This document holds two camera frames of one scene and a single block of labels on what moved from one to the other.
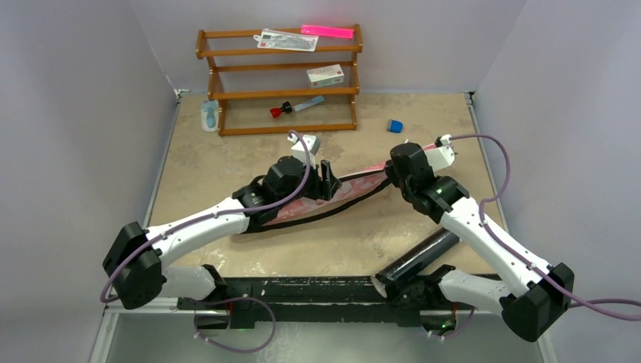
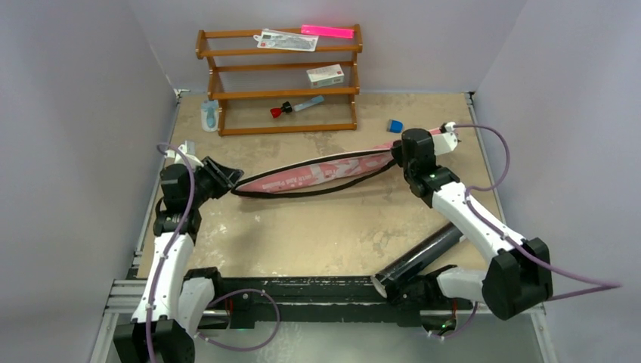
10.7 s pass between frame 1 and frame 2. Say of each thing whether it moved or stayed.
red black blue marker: stayed
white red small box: stayed
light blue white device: stayed
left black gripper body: moved
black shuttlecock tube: stayed
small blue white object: stayed
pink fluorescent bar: stayed
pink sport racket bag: moved
